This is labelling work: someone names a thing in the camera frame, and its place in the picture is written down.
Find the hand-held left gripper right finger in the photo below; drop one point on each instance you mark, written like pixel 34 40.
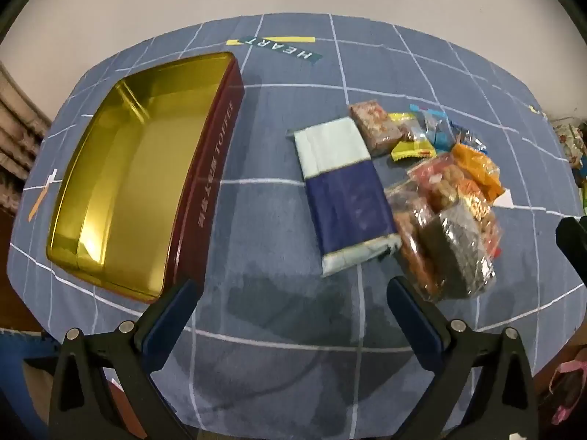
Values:
pixel 412 318

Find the brown cake snack packet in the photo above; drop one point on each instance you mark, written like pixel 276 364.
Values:
pixel 373 126

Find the red snack packet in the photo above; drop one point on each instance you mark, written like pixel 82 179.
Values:
pixel 433 183

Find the light blue candy wrapper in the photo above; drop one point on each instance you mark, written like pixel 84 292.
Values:
pixel 431 123

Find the yellow snack packet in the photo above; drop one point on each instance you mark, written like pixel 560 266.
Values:
pixel 412 146

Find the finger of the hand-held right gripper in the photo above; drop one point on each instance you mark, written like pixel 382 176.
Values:
pixel 575 243

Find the orange snack packet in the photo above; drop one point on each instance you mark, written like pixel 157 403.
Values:
pixel 479 167

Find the gold and maroon tin box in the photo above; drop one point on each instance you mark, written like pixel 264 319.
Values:
pixel 133 165

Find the navy and pale blue packet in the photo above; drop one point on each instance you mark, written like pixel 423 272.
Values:
pixel 348 201

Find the beige pleated curtain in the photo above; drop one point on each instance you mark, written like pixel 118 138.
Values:
pixel 20 123

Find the dark seaweed snack packet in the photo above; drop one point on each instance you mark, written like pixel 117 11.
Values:
pixel 465 256

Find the blue checked tablecloth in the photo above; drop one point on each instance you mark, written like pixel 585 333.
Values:
pixel 275 146

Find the clear packet of brown snacks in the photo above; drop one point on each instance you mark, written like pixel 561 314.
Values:
pixel 412 243

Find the colourful patterned bag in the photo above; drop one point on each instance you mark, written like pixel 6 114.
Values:
pixel 573 142

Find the blue floor mat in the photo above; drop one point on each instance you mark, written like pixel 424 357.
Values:
pixel 20 376

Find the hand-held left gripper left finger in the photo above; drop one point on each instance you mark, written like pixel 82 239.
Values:
pixel 169 318

